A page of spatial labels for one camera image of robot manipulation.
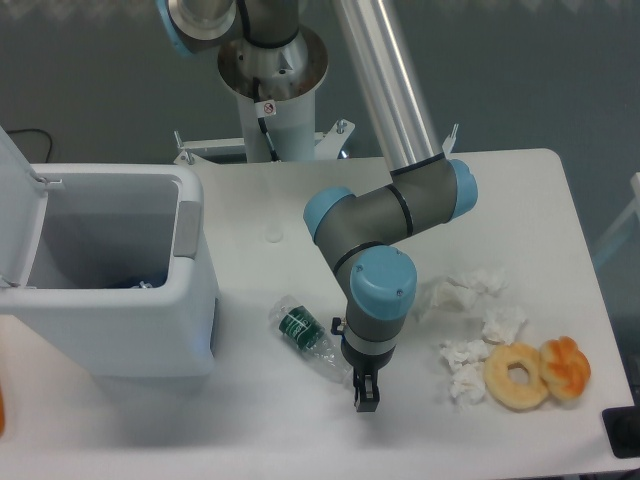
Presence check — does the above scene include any white bottle cap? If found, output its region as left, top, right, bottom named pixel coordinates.
left=264, top=226, right=284, bottom=244

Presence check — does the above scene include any crumpled white tissue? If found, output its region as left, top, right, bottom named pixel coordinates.
left=482, top=306, right=527, bottom=345
left=439, top=339, right=490, bottom=410
left=410, top=268, right=509, bottom=322

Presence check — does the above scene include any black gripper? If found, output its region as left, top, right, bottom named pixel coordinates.
left=341, top=340, right=392, bottom=413

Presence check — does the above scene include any clear plastic bottle green label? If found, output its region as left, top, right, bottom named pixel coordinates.
left=268, top=295, right=352, bottom=384

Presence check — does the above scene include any crumpled white tissue lower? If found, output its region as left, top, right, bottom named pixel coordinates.
left=439, top=339, right=490, bottom=410

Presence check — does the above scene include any black floor cable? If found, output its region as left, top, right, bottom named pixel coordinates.
left=6, top=128, right=53, bottom=164

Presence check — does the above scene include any orange object left edge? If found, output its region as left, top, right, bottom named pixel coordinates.
left=0, top=374, right=7, bottom=438

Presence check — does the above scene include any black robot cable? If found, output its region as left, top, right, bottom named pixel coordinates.
left=251, top=76, right=281, bottom=162

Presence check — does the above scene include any crumpled white tissue right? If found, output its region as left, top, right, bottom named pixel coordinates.
left=482, top=306, right=527, bottom=345

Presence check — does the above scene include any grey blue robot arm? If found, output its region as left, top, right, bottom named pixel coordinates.
left=157, top=1, right=478, bottom=412

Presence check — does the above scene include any crumpled white tissue upper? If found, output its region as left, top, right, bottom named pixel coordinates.
left=410, top=268, right=509, bottom=322

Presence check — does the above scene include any black device table corner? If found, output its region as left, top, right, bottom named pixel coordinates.
left=602, top=406, right=639, bottom=459

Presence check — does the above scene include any white grey trash bin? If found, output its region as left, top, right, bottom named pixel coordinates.
left=1, top=136, right=219, bottom=377

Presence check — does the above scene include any plain ring donut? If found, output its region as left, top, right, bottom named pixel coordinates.
left=483, top=342, right=549, bottom=411

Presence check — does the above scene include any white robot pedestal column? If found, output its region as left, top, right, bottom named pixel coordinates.
left=217, top=26, right=328, bottom=163

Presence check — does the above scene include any orange glazed pastry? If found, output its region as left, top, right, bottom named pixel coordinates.
left=539, top=336, right=591, bottom=401

